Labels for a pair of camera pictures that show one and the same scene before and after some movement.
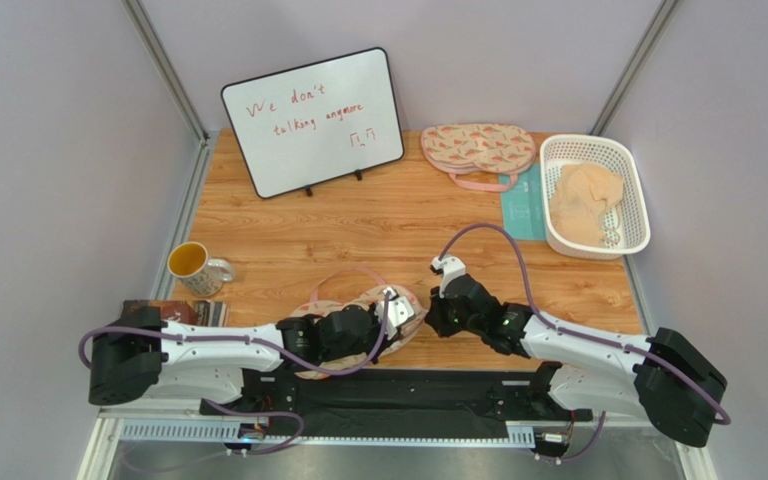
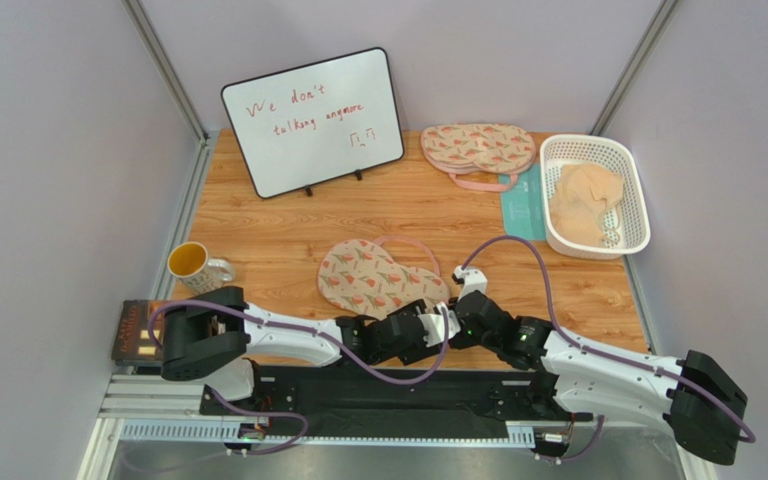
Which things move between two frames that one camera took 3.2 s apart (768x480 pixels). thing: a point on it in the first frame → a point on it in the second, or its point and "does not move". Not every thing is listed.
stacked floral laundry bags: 481,148 does not move
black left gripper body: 365,347 → 417,353
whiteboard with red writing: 318,122 does not move
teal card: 523,211 does not move
